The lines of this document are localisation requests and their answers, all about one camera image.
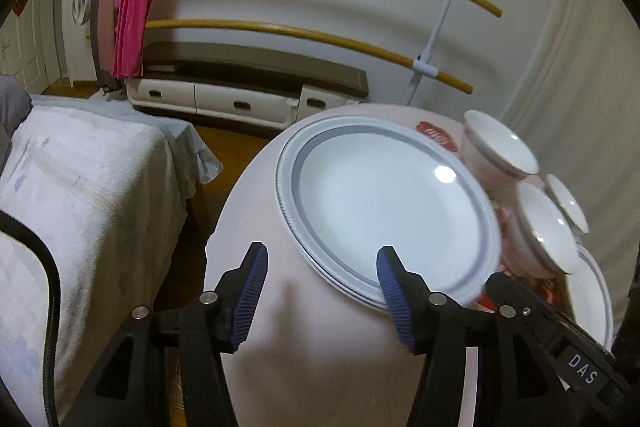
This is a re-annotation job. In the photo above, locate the small white bowl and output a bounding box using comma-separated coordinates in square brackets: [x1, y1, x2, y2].
[459, 109, 541, 194]
[500, 182, 583, 279]
[544, 173, 591, 238]

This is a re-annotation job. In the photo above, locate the grey pillow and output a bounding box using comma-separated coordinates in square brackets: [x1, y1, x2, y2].
[0, 76, 34, 172]

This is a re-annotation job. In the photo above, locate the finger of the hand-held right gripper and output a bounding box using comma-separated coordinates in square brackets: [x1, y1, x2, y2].
[484, 273, 551, 333]

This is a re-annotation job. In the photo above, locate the large white bowl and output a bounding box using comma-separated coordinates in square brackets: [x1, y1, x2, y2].
[564, 244, 616, 350]

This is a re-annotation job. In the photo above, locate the pink towel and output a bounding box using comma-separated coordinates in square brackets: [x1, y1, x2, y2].
[111, 0, 165, 78]

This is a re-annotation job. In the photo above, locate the white curtain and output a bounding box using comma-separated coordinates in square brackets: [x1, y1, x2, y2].
[500, 0, 640, 268]

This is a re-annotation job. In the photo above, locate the brown towel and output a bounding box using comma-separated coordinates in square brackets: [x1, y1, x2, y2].
[92, 0, 122, 90]

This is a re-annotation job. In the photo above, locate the red cloud-shaped sticker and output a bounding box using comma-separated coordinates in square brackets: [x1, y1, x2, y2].
[415, 121, 460, 154]

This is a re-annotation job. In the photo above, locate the bed with white blanket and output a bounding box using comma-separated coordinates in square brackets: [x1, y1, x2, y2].
[0, 94, 223, 427]

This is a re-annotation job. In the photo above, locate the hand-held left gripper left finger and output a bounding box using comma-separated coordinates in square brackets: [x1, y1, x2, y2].
[65, 241, 269, 427]

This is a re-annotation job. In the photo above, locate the white round fan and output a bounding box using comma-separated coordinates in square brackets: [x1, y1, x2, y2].
[71, 0, 94, 28]

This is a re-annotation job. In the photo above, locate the white and brown low cabinet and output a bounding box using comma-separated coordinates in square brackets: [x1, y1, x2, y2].
[125, 41, 370, 130]

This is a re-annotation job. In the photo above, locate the white door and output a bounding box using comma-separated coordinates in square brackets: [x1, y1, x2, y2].
[0, 0, 51, 98]

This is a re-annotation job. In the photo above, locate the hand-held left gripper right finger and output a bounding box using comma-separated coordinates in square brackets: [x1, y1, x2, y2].
[376, 245, 596, 427]

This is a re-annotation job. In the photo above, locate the black cable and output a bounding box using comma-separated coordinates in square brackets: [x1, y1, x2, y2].
[0, 209, 63, 427]

